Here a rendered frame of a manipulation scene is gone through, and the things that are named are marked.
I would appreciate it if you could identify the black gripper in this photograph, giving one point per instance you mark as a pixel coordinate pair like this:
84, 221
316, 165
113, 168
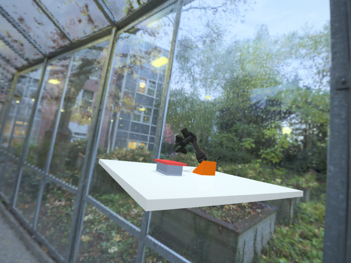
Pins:
183, 142

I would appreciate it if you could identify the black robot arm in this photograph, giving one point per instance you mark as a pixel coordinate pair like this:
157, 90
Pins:
192, 138

